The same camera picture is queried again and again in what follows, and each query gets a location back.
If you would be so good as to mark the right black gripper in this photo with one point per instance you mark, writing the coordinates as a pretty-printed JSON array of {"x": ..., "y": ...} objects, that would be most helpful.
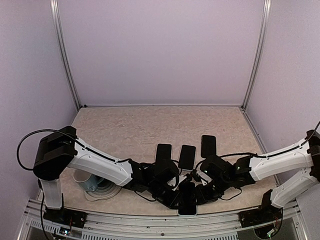
[{"x": 203, "y": 197}]

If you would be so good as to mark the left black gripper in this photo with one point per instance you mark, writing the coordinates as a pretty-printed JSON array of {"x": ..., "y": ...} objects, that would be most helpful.
[{"x": 171, "y": 203}]

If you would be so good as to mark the white-edged black smartphone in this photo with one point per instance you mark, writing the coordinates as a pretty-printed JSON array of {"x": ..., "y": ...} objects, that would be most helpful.
[{"x": 208, "y": 146}]

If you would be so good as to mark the lavender phone case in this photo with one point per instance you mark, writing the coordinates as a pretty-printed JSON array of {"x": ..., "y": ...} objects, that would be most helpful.
[{"x": 179, "y": 165}]

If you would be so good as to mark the blue phone case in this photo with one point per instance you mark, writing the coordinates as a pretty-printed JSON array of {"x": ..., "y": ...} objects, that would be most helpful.
[{"x": 187, "y": 205}]

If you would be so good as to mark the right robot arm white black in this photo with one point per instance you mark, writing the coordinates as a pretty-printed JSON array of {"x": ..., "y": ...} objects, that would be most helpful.
[{"x": 251, "y": 168}]

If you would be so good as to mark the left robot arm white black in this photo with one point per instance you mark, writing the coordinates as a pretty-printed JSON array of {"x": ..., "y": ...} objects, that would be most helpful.
[{"x": 63, "y": 149}]

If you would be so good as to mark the grey collapsible silicone bowl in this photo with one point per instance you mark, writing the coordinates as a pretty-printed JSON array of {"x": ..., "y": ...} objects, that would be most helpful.
[{"x": 104, "y": 191}]

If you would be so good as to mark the light blue mug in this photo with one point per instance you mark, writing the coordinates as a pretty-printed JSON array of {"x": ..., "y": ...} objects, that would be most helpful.
[{"x": 87, "y": 181}]

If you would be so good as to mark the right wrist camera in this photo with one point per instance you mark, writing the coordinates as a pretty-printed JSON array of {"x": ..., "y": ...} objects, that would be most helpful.
[{"x": 200, "y": 177}]

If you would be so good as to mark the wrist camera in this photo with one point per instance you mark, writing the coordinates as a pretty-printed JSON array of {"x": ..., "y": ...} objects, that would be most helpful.
[
  {"x": 200, "y": 177},
  {"x": 177, "y": 182}
]

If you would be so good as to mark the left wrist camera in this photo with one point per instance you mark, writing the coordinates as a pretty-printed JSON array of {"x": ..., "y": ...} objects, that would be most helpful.
[{"x": 177, "y": 182}]

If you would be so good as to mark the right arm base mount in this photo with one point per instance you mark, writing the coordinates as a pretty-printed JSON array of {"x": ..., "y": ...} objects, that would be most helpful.
[{"x": 265, "y": 213}]

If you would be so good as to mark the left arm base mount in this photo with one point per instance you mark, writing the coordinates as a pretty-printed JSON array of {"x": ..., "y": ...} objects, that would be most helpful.
[{"x": 66, "y": 216}]

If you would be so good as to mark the right aluminium frame post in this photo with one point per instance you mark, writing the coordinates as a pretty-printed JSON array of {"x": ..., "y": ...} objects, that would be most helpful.
[{"x": 258, "y": 53}]

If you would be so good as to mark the aluminium frame post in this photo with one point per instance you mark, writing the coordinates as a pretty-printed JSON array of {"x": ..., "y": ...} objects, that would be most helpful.
[
  {"x": 258, "y": 53},
  {"x": 54, "y": 6}
]

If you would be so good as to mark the left aluminium frame post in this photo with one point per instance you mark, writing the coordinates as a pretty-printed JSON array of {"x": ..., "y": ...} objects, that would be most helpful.
[{"x": 54, "y": 6}]

